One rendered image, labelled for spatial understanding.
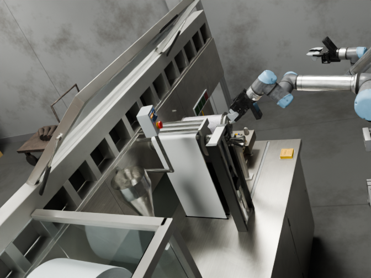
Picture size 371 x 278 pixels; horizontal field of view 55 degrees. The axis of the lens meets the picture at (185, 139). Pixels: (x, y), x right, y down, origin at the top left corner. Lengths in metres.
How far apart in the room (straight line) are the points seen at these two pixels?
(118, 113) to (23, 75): 4.29
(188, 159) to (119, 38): 3.26
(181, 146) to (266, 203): 0.57
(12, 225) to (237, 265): 0.96
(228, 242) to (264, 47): 2.94
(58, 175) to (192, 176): 0.67
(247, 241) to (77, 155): 0.89
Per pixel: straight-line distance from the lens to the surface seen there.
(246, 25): 4.29
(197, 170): 1.73
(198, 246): 1.87
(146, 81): 1.91
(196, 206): 1.94
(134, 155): 1.77
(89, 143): 1.54
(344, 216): 3.05
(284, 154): 2.19
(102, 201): 1.60
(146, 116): 1.32
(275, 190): 2.00
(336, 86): 1.79
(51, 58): 5.46
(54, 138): 1.12
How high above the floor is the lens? 2.26
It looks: 31 degrees down
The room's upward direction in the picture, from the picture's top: 22 degrees counter-clockwise
